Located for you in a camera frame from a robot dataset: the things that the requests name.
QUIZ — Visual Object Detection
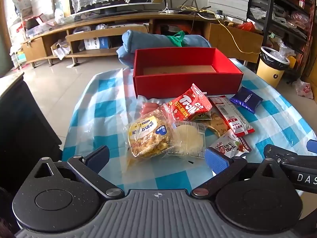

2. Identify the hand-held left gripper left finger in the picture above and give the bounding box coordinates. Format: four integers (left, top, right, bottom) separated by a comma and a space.
33, 145, 125, 199

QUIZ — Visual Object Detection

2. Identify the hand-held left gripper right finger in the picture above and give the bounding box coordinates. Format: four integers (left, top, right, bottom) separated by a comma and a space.
191, 147, 286, 199

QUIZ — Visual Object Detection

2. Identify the red and white jerky packet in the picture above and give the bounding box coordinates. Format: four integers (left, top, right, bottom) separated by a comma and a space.
209, 129, 252, 158

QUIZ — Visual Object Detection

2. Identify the gold foil snack packet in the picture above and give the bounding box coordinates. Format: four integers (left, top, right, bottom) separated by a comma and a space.
192, 111, 231, 138

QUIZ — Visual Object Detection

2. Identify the round pastry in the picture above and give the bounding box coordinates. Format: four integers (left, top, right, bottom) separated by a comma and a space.
166, 120, 207, 159

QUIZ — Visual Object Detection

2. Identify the long white and red packet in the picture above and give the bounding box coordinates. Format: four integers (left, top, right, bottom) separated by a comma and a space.
209, 95, 255, 137

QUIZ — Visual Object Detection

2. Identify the yellow label bread packet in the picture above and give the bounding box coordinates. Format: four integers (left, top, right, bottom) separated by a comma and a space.
125, 104, 179, 171

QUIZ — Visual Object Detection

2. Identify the dark blue snack packet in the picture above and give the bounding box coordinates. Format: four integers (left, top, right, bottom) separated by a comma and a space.
229, 86, 263, 114

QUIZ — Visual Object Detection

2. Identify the red gummy candy packet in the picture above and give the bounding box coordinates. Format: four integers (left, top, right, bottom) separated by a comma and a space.
167, 83, 213, 121

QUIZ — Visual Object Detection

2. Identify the vacuum-packed sausage pack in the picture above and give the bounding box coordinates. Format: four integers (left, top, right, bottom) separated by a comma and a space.
140, 99, 165, 116

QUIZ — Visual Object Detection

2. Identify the red cardboard box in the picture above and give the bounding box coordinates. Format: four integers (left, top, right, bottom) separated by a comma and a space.
132, 48, 243, 99

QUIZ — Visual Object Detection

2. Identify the blue checkered plastic tablecloth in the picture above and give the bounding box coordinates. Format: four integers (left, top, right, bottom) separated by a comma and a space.
62, 58, 317, 199

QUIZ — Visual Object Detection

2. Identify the white and red plastic bag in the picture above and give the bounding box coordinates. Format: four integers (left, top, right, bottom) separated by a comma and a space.
292, 78, 314, 100

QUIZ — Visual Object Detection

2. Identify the yellow trash bin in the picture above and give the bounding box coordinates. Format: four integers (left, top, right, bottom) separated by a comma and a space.
256, 46, 290, 88

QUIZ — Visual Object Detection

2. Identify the black furniture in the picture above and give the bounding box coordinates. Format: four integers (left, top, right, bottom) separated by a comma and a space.
0, 72, 62, 196

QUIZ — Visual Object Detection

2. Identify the white paper bag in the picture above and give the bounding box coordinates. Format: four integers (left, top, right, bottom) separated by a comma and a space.
51, 41, 71, 60

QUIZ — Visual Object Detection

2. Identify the blue and white carton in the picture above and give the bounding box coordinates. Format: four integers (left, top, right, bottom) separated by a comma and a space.
84, 37, 111, 50

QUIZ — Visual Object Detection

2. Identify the rolled blue cushion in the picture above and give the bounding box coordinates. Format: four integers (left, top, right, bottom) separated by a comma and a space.
116, 30, 211, 67

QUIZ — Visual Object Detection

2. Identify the wooden TV stand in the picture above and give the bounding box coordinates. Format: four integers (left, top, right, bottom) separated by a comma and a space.
21, 11, 264, 66

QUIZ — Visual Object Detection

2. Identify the orange bag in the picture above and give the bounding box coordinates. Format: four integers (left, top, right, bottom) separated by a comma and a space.
158, 22, 194, 34

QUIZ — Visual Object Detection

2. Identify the black metal shelf rack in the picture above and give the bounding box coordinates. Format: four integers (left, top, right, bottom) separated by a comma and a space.
248, 0, 317, 80

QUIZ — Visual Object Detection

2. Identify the pile of gift boxes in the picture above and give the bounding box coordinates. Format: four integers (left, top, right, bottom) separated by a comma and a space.
12, 0, 57, 37

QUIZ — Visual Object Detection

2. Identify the yellow cable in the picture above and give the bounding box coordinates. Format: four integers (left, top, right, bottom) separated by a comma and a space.
178, 0, 260, 54

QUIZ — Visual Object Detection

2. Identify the green fabric strap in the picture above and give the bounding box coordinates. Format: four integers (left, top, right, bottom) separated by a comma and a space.
167, 31, 186, 47

